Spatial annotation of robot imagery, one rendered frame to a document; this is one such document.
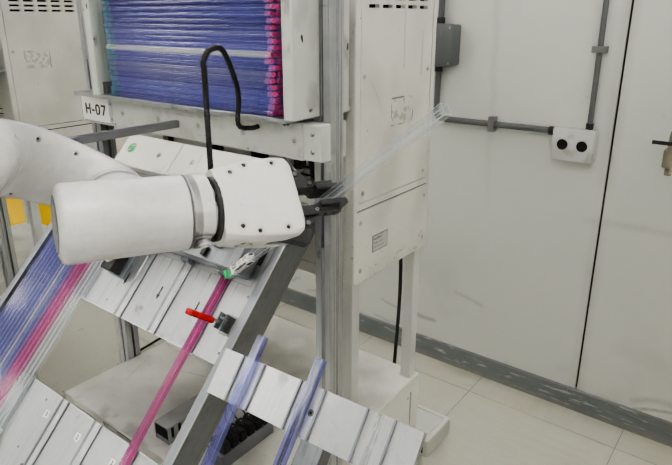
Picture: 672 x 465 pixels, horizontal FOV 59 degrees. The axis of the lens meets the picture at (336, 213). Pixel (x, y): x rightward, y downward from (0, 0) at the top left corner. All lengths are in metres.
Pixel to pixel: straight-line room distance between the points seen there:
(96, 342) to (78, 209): 2.14
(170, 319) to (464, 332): 1.86
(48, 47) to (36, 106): 0.21
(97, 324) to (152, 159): 1.47
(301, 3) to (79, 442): 0.87
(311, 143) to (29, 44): 1.50
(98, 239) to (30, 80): 1.78
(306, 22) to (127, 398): 1.09
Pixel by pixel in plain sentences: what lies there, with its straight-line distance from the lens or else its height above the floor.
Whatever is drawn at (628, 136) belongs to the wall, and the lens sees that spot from 2.35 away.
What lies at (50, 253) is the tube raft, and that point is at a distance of 1.54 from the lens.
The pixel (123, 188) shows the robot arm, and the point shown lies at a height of 1.39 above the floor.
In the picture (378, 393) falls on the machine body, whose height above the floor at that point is 0.62.
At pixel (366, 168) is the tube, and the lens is 0.70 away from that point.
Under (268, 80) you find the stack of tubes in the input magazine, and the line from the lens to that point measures 1.07.
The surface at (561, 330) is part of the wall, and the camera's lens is 2.65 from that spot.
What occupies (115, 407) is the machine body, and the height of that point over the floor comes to 0.62.
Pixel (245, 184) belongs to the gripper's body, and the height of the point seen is 1.38.
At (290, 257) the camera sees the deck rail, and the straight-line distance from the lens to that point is 1.11.
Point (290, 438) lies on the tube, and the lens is 0.85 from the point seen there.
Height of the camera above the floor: 1.56
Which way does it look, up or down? 18 degrees down
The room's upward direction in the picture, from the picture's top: straight up
